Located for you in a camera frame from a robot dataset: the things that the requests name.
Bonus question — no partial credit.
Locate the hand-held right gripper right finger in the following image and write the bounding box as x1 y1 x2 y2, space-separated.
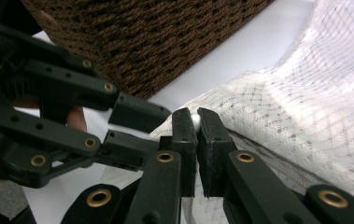
197 106 238 199

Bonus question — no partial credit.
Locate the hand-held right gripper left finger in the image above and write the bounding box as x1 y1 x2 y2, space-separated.
160 106 199 198

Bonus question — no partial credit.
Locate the brown wicker basket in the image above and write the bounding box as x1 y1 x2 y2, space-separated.
20 0 276 100

